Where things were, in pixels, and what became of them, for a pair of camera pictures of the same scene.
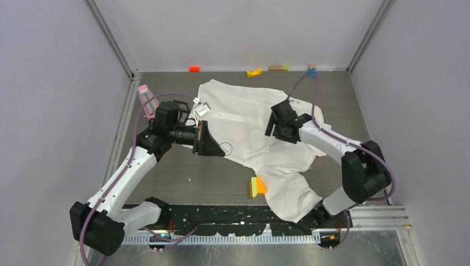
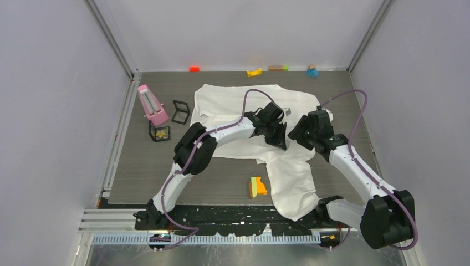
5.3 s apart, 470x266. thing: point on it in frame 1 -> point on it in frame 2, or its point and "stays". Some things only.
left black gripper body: (182, 135) -> (270, 126)
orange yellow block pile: (256, 187) stays
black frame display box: (184, 112) stays
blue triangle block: (312, 72) stays
